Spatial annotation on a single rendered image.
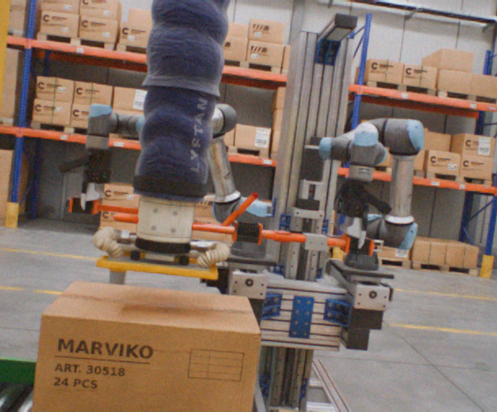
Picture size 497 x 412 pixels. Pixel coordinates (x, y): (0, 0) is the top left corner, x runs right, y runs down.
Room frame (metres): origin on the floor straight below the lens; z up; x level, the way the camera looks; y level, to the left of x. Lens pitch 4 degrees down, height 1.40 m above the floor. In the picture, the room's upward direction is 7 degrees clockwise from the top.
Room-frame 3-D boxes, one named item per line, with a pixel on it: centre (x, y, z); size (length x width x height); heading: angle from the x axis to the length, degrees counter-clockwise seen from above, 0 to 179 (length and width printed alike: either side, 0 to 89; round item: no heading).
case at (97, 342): (1.60, 0.26, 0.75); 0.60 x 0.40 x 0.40; 97
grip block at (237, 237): (1.62, 0.01, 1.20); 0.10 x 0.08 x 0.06; 6
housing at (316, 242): (1.64, -0.20, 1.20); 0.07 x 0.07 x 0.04; 6
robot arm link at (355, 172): (1.66, -0.32, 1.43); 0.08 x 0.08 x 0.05
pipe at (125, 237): (1.59, 0.26, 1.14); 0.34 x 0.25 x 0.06; 96
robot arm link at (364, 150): (1.66, -0.32, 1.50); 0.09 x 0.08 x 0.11; 151
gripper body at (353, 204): (1.66, -0.32, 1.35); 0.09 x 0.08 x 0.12; 95
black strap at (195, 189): (1.60, 0.26, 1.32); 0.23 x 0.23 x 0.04
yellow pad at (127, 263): (1.50, 0.25, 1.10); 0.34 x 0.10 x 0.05; 96
